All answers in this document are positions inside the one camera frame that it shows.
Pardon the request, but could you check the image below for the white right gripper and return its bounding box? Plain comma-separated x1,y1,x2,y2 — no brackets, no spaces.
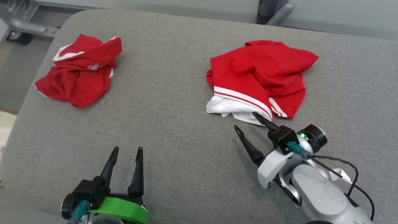
234,112,307,189

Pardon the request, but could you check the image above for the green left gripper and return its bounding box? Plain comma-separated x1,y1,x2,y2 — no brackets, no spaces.
88,146,149,224

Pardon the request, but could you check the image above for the red jersey with striped trim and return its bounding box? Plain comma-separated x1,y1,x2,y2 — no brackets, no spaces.
205,40,320,126

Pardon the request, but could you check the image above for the red jersey with small emblem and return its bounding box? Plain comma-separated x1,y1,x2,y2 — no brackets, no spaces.
35,34,123,108

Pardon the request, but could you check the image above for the black caster wheel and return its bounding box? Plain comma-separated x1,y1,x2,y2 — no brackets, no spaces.
7,31,32,45

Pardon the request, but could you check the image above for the right camera cable teal plug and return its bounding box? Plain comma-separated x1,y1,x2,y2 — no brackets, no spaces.
287,141,376,222

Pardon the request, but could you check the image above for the camera cable teal plug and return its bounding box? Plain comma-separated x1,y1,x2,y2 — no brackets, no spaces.
66,200,91,224
287,141,376,222

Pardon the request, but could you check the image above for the left camera cable teal plug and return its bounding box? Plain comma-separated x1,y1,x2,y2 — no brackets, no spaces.
66,200,91,224

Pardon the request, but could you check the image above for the thin black braided cable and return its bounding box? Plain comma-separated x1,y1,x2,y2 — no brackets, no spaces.
312,155,359,197

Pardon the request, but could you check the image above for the white cable label tag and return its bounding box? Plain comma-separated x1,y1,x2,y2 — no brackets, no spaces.
329,168,353,184

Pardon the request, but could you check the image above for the dark grey post bracket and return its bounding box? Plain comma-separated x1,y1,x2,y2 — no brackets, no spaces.
256,0,277,25

